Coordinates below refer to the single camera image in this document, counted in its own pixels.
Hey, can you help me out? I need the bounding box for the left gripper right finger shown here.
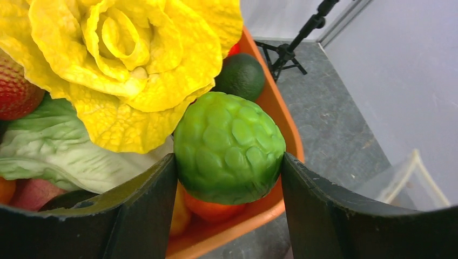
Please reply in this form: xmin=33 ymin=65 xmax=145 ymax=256
xmin=281 ymin=153 xmax=457 ymax=258

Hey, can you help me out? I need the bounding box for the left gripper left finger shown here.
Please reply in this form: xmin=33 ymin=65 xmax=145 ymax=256
xmin=1 ymin=154 xmax=177 ymax=258

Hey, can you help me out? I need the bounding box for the clear polka-dot zip bag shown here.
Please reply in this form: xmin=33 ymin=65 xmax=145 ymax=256
xmin=355 ymin=149 xmax=450 ymax=211

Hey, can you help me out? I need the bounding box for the green toy cabbage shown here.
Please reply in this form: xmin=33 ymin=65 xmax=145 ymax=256
xmin=173 ymin=92 xmax=286 ymax=205

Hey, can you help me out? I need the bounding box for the yellow toy pepper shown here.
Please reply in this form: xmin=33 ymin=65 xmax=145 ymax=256
xmin=169 ymin=183 xmax=192 ymax=237

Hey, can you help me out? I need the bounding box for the orange plastic basket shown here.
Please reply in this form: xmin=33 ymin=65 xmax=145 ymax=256
xmin=166 ymin=28 xmax=305 ymax=258

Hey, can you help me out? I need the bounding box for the orange toy bell pepper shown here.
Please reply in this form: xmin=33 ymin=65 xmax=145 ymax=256
xmin=184 ymin=192 xmax=246 ymax=223

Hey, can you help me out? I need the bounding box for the toy napa cabbage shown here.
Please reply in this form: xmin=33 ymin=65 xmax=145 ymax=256
xmin=1 ymin=95 xmax=173 ymax=194

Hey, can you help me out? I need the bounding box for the orange toy carrot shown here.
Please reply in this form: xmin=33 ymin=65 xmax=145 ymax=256
xmin=0 ymin=178 xmax=16 ymax=205

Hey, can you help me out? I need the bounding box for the yellow toy flower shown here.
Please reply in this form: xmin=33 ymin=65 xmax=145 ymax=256
xmin=1 ymin=1 xmax=244 ymax=154

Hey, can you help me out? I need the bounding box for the toy strawberry bunch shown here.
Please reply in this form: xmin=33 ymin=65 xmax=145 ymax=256
xmin=1 ymin=51 xmax=45 ymax=121

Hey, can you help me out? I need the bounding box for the dark green toy avocado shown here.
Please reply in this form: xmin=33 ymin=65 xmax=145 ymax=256
xmin=212 ymin=53 xmax=265 ymax=101

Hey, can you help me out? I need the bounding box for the black tripod stand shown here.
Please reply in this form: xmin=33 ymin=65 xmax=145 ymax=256
xmin=255 ymin=0 xmax=339 ymax=82

